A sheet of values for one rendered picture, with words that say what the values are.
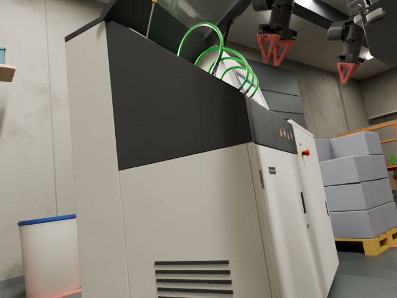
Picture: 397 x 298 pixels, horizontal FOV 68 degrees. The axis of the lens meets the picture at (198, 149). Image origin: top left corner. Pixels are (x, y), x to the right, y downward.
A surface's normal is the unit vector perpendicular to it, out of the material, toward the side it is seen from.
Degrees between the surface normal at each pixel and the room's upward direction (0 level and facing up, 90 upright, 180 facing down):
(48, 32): 90
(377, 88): 90
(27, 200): 90
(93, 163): 90
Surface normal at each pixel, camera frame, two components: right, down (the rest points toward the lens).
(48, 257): 0.30, -0.13
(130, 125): -0.50, -0.07
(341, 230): -0.76, 0.00
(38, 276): -0.04, -0.09
